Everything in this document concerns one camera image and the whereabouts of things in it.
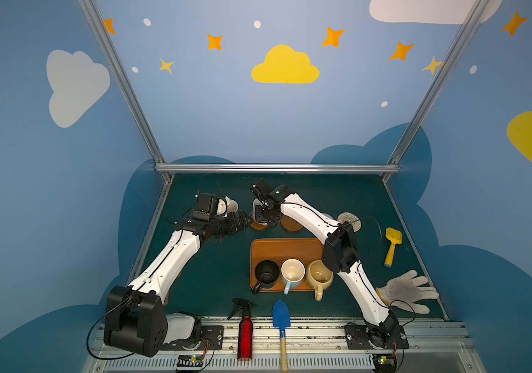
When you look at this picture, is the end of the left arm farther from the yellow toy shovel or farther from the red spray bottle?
the yellow toy shovel

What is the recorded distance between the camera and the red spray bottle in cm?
70

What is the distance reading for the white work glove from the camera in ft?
2.68

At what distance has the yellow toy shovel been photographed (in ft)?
3.03

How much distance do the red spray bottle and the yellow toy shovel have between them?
558mm

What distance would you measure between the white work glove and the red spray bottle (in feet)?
1.59
